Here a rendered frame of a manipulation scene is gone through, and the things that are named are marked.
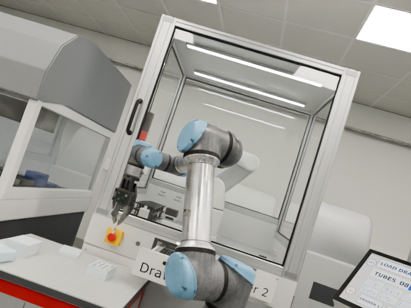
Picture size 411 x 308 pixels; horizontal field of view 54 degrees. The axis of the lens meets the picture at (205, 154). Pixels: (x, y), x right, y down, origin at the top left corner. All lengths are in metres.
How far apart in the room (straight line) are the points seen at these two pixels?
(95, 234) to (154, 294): 0.40
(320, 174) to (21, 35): 1.52
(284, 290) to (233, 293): 0.84
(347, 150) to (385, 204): 0.77
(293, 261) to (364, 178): 3.36
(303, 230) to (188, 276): 0.98
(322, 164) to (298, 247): 0.40
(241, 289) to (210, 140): 0.44
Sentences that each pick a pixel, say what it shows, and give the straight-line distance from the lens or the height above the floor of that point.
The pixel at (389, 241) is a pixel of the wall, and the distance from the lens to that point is 5.32.
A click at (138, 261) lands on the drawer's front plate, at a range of 1.66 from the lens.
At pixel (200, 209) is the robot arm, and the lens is 1.17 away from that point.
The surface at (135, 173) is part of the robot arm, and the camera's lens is 1.69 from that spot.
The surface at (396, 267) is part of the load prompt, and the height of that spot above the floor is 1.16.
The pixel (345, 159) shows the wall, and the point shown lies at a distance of 5.22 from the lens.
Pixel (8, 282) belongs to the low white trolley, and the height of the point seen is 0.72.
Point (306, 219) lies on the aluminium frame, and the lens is 1.98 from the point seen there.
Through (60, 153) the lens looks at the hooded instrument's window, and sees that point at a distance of 2.36.
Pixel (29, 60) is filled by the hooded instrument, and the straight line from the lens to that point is 2.00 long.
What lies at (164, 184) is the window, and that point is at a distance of 1.98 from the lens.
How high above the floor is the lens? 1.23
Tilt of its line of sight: 5 degrees up
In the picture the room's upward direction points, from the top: 18 degrees clockwise
